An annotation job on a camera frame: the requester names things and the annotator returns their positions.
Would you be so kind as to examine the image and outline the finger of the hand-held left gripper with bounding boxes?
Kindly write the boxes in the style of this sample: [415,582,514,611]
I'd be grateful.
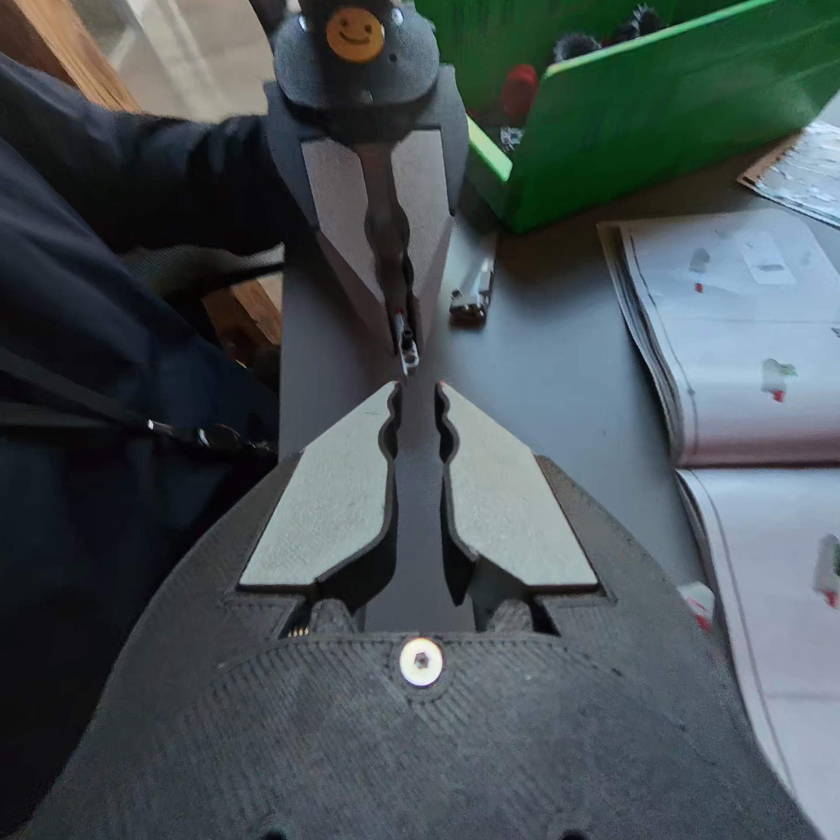
[390,126,457,339]
[301,140,398,319]

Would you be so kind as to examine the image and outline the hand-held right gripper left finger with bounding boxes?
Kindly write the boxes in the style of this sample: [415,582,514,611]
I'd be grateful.
[238,381,404,588]

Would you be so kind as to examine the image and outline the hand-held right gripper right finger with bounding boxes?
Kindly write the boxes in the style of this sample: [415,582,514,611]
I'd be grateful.
[434,382,599,588]

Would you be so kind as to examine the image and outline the grey lego beam red pin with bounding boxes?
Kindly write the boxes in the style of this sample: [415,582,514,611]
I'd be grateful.
[392,305,422,379]

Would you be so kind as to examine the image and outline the person's left forearm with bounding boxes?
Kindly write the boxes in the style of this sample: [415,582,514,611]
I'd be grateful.
[0,52,293,263]

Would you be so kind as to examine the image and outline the small grey lego assembly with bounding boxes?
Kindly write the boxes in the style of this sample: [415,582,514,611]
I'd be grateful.
[448,235,497,327]

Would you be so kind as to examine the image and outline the red lego wheel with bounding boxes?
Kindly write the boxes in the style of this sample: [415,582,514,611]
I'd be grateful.
[500,63,540,123]

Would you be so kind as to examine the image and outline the black lego gear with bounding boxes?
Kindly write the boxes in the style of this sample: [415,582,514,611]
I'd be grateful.
[553,31,602,64]
[609,3,668,42]

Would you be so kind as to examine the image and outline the clear plastic bag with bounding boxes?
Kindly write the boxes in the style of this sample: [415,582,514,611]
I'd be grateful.
[678,579,718,632]

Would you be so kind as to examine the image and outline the green plastic bin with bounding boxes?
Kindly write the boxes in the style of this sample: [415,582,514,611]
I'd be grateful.
[413,0,840,235]

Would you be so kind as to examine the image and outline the open instruction booklet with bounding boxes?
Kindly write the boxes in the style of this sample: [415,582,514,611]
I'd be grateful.
[596,209,840,840]

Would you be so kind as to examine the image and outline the printed paper sheet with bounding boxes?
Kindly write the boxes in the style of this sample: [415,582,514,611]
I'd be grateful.
[737,120,840,228]

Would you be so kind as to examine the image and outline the black strap with buckle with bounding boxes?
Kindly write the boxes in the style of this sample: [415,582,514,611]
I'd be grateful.
[0,348,278,460]

